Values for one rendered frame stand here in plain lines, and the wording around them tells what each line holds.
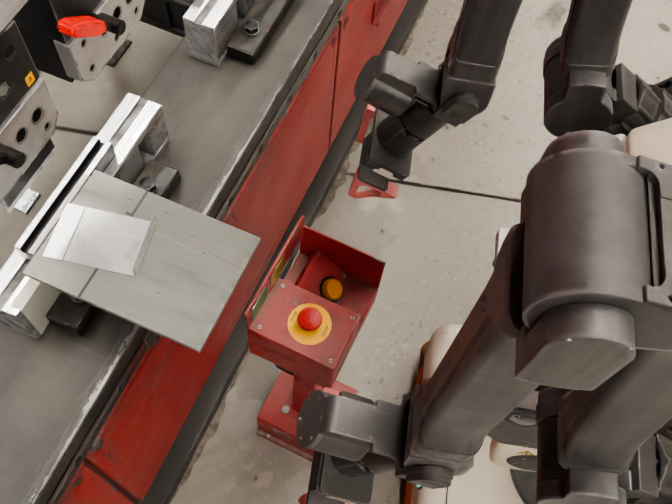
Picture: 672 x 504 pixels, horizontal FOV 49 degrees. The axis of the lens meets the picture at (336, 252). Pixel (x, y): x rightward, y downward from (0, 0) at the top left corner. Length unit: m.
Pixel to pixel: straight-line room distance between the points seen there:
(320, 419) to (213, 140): 0.67
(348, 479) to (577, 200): 0.55
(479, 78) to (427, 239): 1.35
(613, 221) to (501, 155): 2.06
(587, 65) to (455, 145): 1.55
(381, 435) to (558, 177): 0.41
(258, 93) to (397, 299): 0.95
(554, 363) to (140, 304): 0.71
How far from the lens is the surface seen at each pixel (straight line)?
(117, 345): 1.11
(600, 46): 0.85
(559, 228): 0.34
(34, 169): 0.99
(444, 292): 2.12
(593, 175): 0.35
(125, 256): 1.02
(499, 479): 1.70
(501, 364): 0.45
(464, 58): 0.85
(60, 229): 1.06
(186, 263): 1.01
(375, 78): 0.90
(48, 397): 1.11
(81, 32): 0.84
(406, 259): 2.14
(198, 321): 0.97
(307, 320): 1.17
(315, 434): 0.71
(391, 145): 0.99
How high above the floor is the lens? 1.90
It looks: 63 degrees down
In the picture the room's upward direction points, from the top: 8 degrees clockwise
